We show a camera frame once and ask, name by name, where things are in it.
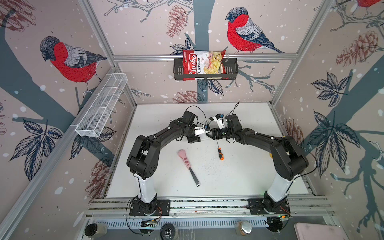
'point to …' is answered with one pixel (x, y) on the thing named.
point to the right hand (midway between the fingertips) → (208, 135)
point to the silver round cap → (243, 228)
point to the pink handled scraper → (182, 153)
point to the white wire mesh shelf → (92, 121)
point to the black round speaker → (168, 231)
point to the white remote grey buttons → (198, 131)
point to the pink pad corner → (308, 231)
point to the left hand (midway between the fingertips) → (197, 134)
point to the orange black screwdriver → (220, 152)
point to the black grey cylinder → (94, 229)
